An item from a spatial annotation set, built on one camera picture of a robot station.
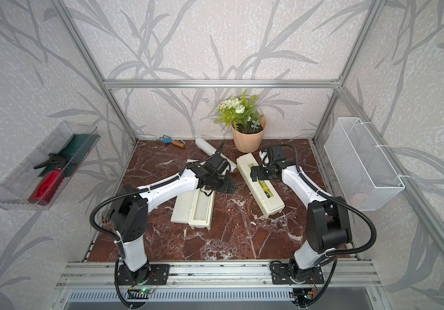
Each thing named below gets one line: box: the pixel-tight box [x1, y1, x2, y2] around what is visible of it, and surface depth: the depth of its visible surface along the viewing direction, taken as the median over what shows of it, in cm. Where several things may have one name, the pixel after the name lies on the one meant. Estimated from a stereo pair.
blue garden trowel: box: [155, 134, 186, 148], surface depth 122 cm
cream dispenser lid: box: [170, 188, 201, 225], surface depth 84 cm
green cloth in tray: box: [38, 133, 101, 177], surface depth 70 cm
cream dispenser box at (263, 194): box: [236, 152, 285, 219], surface depth 91 cm
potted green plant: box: [214, 89, 268, 154], surface depth 104 cm
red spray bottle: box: [28, 153, 69, 206], surface depth 61 cm
